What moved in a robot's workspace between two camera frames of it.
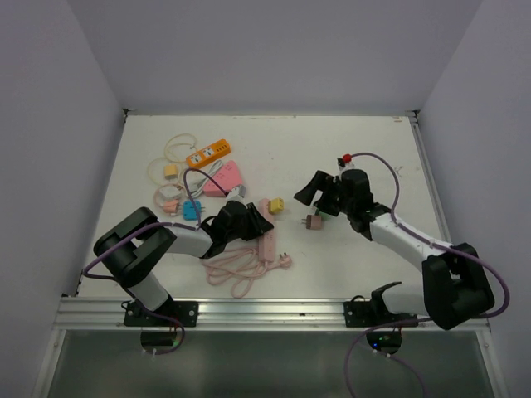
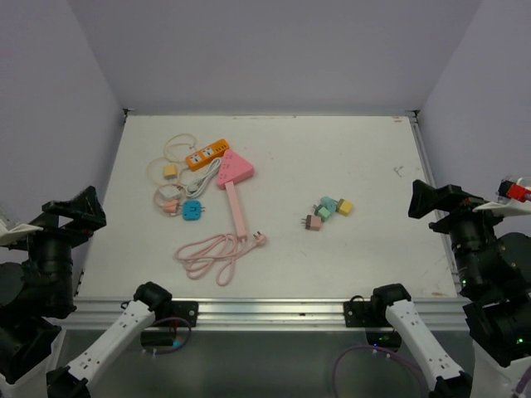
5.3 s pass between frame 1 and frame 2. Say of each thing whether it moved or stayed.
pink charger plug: stayed
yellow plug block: moved
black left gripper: moved
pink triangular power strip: moved
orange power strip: stayed
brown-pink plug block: stayed
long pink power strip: moved
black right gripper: moved
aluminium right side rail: stayed
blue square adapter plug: stayed
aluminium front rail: stayed
